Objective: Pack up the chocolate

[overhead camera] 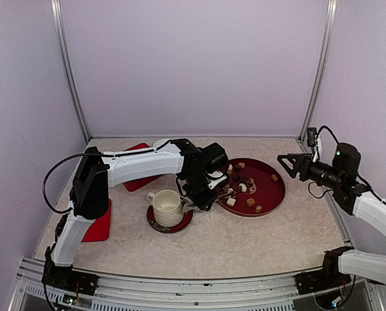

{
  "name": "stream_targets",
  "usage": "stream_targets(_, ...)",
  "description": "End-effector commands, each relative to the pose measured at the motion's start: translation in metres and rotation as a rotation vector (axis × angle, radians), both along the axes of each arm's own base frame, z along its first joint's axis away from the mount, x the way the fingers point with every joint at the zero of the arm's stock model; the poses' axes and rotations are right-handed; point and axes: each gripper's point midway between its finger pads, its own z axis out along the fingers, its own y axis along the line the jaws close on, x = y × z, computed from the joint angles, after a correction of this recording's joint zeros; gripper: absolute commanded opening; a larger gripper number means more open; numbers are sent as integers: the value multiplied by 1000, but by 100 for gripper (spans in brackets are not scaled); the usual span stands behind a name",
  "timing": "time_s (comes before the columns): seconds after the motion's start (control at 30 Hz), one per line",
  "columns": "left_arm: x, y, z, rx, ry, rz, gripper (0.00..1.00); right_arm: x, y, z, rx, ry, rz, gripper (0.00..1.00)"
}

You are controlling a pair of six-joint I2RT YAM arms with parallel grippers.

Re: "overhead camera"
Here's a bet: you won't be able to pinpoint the cream ceramic mug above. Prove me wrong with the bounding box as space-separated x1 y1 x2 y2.
147 189 184 227

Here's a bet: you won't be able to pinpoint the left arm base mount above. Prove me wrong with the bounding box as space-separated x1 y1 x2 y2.
41 269 98 296

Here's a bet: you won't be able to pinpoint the white square chocolate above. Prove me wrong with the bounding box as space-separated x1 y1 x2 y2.
227 198 236 207

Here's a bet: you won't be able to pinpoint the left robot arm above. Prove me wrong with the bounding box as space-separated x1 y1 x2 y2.
45 139 229 288

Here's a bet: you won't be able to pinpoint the tan ridged square chocolate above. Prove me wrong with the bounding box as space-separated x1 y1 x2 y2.
246 198 256 207

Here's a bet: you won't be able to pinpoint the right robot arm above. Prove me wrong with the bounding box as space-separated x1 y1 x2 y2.
277 143 386 294

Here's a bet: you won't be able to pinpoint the right aluminium frame post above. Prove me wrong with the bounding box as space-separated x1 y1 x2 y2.
299 0 337 142

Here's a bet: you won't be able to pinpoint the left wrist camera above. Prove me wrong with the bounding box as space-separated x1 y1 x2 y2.
205 170 229 190

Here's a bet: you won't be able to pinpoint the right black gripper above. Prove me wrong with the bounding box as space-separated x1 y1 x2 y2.
278 153 344 189

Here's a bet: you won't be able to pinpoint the metal serving tongs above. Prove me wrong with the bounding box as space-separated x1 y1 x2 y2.
181 186 242 213

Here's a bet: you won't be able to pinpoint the floral dark red saucer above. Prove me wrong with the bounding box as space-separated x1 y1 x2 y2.
146 205 194 234

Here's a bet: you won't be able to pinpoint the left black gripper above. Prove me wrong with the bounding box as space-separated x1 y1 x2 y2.
183 172 220 211

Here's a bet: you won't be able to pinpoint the aluminium frame post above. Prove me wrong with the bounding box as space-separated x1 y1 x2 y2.
299 0 337 142
51 0 92 143

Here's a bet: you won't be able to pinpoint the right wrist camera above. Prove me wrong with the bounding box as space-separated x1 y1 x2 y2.
306 127 322 162

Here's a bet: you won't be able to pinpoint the white and tan chocolate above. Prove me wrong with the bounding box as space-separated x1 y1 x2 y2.
227 164 233 176

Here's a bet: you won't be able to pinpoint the red chocolate box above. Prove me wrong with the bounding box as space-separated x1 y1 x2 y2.
123 143 161 192

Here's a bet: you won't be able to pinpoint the left aluminium frame post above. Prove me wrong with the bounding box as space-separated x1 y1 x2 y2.
51 0 92 143

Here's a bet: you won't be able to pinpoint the white and orange bowl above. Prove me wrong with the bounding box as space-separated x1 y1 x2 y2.
152 138 171 148

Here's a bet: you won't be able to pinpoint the front aluminium rail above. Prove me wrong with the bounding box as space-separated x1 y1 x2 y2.
7 259 385 310

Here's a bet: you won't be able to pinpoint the red box lid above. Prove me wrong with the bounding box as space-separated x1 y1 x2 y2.
82 200 112 243

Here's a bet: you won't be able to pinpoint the round dark red tray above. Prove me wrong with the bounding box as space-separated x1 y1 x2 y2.
219 158 286 218

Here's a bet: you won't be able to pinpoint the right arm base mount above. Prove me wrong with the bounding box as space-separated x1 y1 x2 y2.
295 269 352 295

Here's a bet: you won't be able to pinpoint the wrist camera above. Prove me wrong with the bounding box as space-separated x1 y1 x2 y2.
205 170 229 190
306 127 322 162

